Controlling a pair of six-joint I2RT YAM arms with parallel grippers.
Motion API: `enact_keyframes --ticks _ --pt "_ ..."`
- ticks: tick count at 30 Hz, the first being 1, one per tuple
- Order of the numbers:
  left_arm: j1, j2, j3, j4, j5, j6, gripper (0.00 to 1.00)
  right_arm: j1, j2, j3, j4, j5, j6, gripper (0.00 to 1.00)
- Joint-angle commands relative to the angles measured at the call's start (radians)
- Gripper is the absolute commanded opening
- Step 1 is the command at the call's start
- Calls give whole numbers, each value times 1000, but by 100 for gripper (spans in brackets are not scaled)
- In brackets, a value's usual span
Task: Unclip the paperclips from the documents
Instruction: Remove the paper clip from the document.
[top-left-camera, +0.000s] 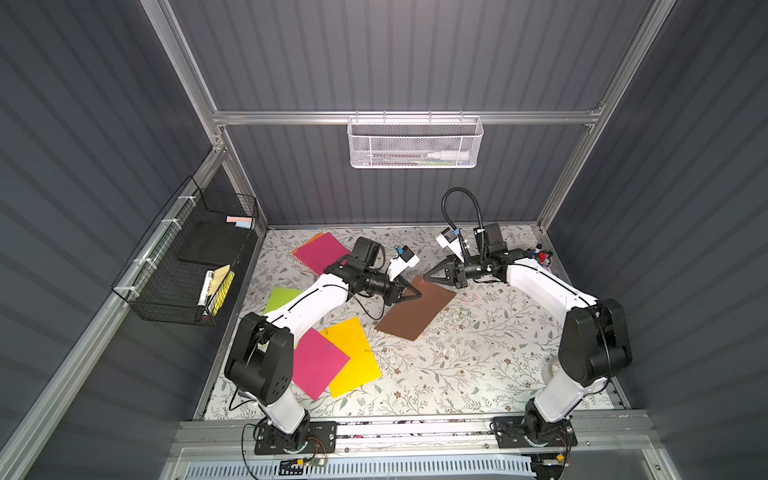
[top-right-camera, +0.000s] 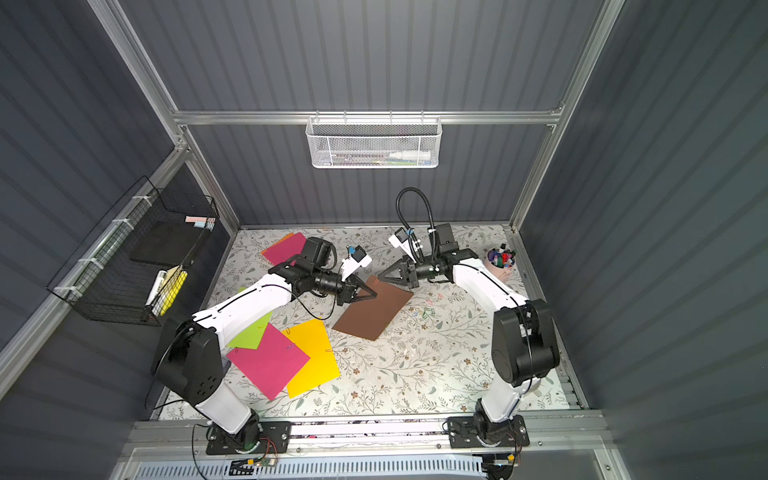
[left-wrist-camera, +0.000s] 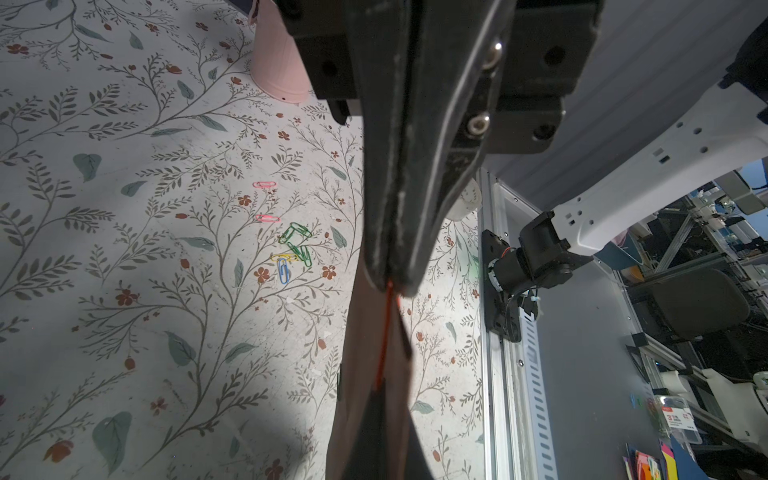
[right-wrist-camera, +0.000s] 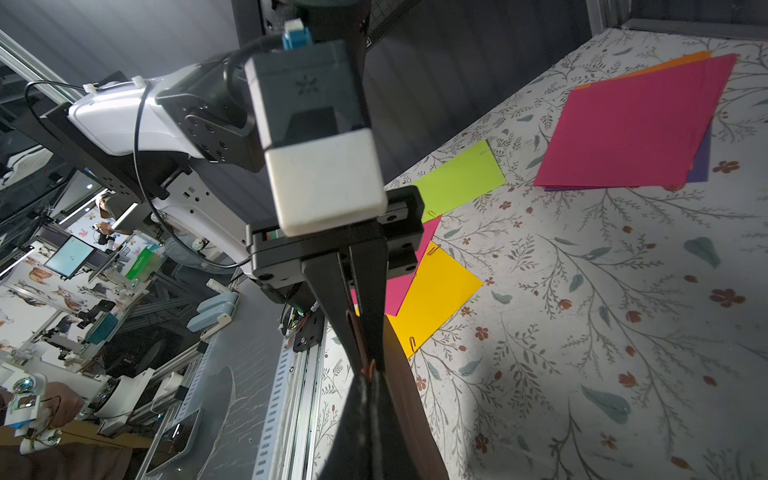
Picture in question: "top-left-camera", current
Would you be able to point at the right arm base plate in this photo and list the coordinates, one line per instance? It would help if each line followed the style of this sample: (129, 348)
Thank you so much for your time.
(520, 431)

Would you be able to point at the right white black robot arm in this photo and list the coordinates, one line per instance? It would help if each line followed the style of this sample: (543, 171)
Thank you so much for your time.
(594, 342)

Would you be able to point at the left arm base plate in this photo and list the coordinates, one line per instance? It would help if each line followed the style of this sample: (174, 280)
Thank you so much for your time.
(310, 438)

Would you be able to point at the orange paper sheet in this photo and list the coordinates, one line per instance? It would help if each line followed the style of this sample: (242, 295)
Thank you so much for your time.
(306, 240)

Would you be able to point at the pink sticky notes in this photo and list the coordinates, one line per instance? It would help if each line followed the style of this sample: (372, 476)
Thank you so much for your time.
(240, 222)

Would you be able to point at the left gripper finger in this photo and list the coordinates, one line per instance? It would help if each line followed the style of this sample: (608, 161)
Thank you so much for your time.
(395, 298)
(408, 290)

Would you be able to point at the white wire mesh basket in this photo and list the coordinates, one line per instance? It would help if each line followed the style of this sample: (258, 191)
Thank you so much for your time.
(401, 141)

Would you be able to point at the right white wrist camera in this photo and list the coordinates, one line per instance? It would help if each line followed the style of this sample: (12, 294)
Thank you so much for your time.
(450, 238)

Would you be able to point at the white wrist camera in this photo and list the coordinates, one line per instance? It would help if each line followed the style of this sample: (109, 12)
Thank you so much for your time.
(450, 238)
(405, 258)

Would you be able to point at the clear tape roll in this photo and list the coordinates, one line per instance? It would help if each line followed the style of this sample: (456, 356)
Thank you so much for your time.
(550, 366)

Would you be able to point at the cup of coloured markers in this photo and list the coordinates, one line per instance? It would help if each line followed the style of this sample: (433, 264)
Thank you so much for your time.
(542, 256)

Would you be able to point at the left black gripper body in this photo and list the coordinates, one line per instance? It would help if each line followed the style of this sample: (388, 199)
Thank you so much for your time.
(391, 288)

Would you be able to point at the magenta paper sheet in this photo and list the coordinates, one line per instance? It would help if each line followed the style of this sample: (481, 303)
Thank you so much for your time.
(320, 252)
(317, 362)

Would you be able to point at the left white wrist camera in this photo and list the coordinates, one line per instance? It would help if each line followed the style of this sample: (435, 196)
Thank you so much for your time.
(405, 258)

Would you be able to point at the lime green paper sheet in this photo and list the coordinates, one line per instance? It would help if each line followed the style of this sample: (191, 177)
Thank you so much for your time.
(279, 297)

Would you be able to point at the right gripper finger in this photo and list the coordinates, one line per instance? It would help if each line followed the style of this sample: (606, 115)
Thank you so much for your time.
(443, 270)
(443, 281)

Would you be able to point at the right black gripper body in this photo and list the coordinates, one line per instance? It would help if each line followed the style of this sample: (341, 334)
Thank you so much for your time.
(458, 272)

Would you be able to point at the white marker in basket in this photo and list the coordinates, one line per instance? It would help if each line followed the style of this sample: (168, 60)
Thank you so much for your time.
(448, 157)

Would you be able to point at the yellow notepad in basket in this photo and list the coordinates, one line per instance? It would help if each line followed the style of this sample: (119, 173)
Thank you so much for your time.
(214, 291)

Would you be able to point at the yellow paper sheet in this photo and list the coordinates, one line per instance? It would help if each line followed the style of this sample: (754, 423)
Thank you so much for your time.
(362, 367)

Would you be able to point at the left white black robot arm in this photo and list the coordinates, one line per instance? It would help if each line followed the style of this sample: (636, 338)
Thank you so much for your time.
(260, 360)

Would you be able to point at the black wire wall basket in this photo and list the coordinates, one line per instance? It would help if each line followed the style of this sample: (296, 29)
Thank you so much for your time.
(163, 282)

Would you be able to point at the brown paper sheet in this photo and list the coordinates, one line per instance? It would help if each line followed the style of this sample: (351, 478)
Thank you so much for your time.
(409, 319)

